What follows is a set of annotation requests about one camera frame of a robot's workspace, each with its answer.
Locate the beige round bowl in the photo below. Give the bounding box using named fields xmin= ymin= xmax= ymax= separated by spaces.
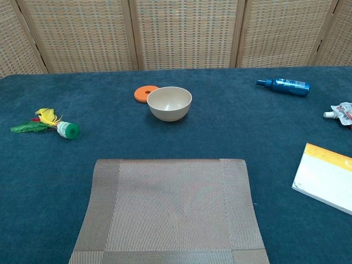
xmin=146 ymin=86 xmax=193 ymax=122

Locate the grey-brown woven placemat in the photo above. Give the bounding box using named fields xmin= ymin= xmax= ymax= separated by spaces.
xmin=68 ymin=158 xmax=271 ymax=264

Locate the blue carpet table cover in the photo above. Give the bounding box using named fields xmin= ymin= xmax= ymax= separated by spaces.
xmin=0 ymin=65 xmax=352 ymax=264

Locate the orange disc with hole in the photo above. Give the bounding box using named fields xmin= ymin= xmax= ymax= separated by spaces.
xmin=134 ymin=85 xmax=160 ymax=104

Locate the feather shuttlecock with green base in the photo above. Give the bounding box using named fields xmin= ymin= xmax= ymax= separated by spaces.
xmin=10 ymin=108 xmax=80 ymax=140

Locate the blue spray bottle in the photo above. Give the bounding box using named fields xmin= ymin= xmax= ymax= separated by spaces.
xmin=256 ymin=78 xmax=311 ymax=97

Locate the yellow and white booklet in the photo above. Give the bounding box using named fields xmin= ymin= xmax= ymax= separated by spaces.
xmin=291 ymin=142 xmax=352 ymax=216

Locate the white squeeze pouch with spout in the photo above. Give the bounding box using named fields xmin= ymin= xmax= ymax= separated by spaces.
xmin=323 ymin=102 xmax=352 ymax=130

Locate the woven folding screen wooden frame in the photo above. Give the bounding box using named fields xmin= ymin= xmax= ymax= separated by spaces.
xmin=0 ymin=0 xmax=352 ymax=79

